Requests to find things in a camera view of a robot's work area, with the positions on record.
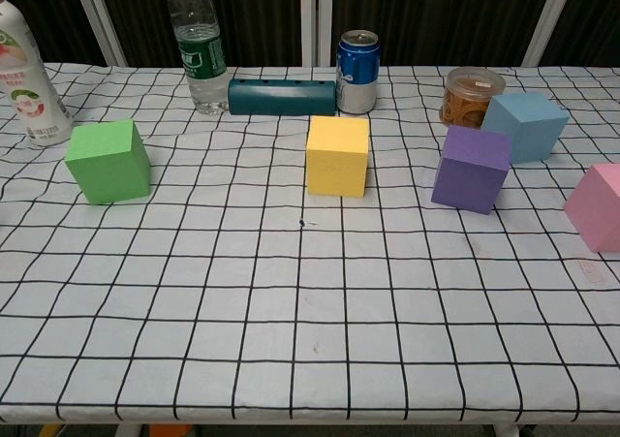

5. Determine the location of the yellow foam cube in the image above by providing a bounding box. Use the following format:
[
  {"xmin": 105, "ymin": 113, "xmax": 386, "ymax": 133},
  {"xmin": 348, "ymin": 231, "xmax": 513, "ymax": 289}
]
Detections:
[{"xmin": 305, "ymin": 114, "xmax": 371, "ymax": 199}]

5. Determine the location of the purple foam cube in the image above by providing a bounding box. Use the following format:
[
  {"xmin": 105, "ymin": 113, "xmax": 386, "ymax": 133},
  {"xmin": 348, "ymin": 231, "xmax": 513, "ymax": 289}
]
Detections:
[{"xmin": 430, "ymin": 125, "xmax": 512, "ymax": 215}]

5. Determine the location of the green foam cube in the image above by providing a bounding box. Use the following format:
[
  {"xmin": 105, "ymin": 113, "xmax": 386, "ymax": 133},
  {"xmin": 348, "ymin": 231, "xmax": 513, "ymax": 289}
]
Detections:
[{"xmin": 64, "ymin": 118, "xmax": 151, "ymax": 205}]

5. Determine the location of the light blue foam cube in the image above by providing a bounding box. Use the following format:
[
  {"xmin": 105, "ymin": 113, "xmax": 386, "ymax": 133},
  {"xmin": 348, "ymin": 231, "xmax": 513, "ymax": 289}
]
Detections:
[{"xmin": 480, "ymin": 92, "xmax": 571, "ymax": 165}]

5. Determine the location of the pink foam cube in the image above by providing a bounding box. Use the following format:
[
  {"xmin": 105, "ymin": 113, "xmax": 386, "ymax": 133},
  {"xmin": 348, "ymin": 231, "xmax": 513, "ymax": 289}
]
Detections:
[{"xmin": 563, "ymin": 162, "xmax": 620, "ymax": 254}]

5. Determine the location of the white black-grid tablecloth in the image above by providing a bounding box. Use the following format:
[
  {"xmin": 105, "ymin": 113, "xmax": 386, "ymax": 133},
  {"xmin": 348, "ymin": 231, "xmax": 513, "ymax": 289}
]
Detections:
[{"xmin": 0, "ymin": 62, "xmax": 620, "ymax": 426}]

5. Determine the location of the dark teal plastic case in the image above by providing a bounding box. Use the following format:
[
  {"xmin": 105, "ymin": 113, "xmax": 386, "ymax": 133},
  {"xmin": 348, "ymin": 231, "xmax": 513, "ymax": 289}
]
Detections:
[{"xmin": 227, "ymin": 78, "xmax": 337, "ymax": 117}]

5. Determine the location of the blue soda can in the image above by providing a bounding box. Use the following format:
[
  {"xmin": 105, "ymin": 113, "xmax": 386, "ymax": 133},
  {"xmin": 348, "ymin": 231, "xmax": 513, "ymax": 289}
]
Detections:
[{"xmin": 335, "ymin": 29, "xmax": 381, "ymax": 115}]

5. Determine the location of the clear water bottle green label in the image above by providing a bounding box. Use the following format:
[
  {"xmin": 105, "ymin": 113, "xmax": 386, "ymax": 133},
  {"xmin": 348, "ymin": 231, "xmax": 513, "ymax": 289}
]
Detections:
[{"xmin": 167, "ymin": 0, "xmax": 230, "ymax": 116}]

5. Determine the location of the clear jar of rubber bands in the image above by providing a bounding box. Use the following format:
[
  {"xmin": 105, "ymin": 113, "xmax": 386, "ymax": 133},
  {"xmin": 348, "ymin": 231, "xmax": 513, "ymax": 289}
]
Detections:
[{"xmin": 438, "ymin": 66, "xmax": 507, "ymax": 130}]

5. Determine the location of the orange object under table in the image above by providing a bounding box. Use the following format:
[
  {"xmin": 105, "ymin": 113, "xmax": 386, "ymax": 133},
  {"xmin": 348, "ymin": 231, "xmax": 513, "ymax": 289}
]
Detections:
[{"xmin": 148, "ymin": 424, "xmax": 193, "ymax": 437}]

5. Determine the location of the white drink bottle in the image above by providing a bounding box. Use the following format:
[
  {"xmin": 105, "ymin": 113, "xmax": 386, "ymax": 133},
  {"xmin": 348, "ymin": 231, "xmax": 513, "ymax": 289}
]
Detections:
[{"xmin": 0, "ymin": 0, "xmax": 75, "ymax": 147}]

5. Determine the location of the upright white frame post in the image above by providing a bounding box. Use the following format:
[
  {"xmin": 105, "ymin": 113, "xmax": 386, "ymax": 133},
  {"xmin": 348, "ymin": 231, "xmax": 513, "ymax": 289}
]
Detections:
[
  {"xmin": 317, "ymin": 0, "xmax": 334, "ymax": 68},
  {"xmin": 299, "ymin": 0, "xmax": 319, "ymax": 68}
]

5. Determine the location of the slanted white frame bar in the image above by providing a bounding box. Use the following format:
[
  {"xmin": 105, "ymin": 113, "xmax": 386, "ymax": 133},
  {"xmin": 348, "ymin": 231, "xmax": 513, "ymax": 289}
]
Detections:
[
  {"xmin": 67, "ymin": 0, "xmax": 128, "ymax": 68},
  {"xmin": 521, "ymin": 0, "xmax": 580, "ymax": 68}
]

